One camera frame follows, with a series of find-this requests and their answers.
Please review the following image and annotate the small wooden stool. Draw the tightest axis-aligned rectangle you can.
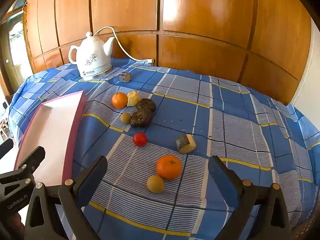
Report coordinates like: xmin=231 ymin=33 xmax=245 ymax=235
xmin=0 ymin=119 xmax=9 ymax=139

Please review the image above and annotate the wooden glass door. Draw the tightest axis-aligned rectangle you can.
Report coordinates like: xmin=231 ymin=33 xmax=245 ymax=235
xmin=0 ymin=0 xmax=34 ymax=100

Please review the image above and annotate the pale wedge with dark rind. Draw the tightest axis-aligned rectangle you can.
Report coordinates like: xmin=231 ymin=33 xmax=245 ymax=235
xmin=175 ymin=134 xmax=196 ymax=154

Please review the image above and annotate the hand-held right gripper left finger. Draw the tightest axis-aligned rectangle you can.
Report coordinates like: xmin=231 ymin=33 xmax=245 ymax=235
xmin=24 ymin=155 xmax=108 ymax=240

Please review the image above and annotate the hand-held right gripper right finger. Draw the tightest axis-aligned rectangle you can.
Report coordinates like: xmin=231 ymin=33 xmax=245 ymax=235
xmin=207 ymin=155 xmax=292 ymax=240

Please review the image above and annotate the yellow peeled fruit piece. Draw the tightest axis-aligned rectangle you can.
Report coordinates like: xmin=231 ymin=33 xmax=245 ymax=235
xmin=127 ymin=91 xmax=141 ymax=107

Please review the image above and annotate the orange tangerine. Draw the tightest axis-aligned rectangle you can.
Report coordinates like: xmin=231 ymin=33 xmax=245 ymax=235
xmin=156 ymin=155 xmax=182 ymax=181
xmin=112 ymin=92 xmax=128 ymax=109

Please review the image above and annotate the red tomato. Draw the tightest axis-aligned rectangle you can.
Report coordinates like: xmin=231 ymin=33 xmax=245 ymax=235
xmin=133 ymin=132 xmax=148 ymax=147

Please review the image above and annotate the white tray with pink rim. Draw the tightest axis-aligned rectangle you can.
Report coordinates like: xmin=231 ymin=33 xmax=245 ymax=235
xmin=14 ymin=91 xmax=87 ymax=188

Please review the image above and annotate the wooden wardrobe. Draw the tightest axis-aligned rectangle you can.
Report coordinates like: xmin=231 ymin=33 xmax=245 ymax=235
xmin=24 ymin=0 xmax=313 ymax=105

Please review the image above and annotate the dark brown water chestnut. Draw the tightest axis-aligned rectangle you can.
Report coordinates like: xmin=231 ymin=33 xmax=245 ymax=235
xmin=130 ymin=109 xmax=151 ymax=128
xmin=136 ymin=98 xmax=157 ymax=113

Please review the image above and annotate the white ceramic electric kettle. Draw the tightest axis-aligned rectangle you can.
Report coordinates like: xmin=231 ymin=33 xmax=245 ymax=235
xmin=68 ymin=31 xmax=115 ymax=81

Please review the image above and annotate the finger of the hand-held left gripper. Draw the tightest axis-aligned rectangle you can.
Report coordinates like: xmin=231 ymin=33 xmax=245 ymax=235
xmin=0 ymin=138 xmax=14 ymax=159
xmin=14 ymin=146 xmax=46 ymax=180

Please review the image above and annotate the blue plaid bed sheet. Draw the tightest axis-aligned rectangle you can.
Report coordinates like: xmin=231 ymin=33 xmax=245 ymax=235
xmin=9 ymin=57 xmax=320 ymax=240

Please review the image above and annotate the white power cable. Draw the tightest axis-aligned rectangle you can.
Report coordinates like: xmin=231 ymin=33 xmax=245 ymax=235
xmin=93 ymin=26 xmax=150 ymax=62

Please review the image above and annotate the person's left forearm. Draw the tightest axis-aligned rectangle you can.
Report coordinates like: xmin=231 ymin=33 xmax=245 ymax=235
xmin=0 ymin=211 xmax=25 ymax=240

